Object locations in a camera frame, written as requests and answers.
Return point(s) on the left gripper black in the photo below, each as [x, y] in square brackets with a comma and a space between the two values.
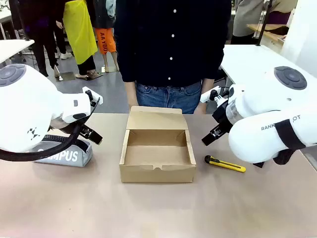
[62, 129]

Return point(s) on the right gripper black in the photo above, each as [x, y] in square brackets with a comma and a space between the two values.
[221, 116]

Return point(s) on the gray pouch with white print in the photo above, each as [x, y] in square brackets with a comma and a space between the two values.
[74, 156]

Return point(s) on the brown cardboard box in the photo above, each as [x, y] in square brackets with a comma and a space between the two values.
[158, 153]

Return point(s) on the person's right forearm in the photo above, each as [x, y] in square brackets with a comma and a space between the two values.
[130, 93]

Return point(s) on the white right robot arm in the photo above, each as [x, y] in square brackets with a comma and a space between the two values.
[260, 104]

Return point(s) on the person's left forearm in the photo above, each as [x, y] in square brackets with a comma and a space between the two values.
[208, 85]

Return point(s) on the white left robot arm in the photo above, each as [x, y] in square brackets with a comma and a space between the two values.
[24, 104]

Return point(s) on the person's left hand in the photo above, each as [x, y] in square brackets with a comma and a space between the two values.
[201, 108]

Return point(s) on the person's right hand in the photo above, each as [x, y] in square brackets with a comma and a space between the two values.
[133, 105]

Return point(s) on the yellow utility knife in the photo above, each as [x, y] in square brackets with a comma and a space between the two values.
[225, 164]

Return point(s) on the blue jeans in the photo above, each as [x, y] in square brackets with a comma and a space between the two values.
[168, 99]

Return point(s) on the person in orange shorts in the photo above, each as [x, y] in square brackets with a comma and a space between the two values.
[105, 39]

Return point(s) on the person in yellow apron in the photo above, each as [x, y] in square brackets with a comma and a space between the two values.
[80, 32]

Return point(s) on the dark navy button shirt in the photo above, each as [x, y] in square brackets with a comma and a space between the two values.
[161, 37]

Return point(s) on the person in black clothes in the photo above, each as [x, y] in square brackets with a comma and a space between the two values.
[42, 29]

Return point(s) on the wooden table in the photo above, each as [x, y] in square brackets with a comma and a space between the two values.
[271, 32]

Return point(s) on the person in gray jacket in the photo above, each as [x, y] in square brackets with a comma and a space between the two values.
[247, 17]

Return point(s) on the black pole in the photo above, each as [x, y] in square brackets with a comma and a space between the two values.
[263, 22]

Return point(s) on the purple cloth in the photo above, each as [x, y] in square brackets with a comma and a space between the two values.
[280, 17]

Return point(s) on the white panel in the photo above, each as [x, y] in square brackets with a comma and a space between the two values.
[302, 32]

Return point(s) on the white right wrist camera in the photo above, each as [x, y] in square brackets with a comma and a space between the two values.
[206, 95]

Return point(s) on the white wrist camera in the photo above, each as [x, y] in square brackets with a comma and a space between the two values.
[92, 92]
[206, 95]

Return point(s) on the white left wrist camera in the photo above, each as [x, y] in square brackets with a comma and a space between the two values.
[92, 92]

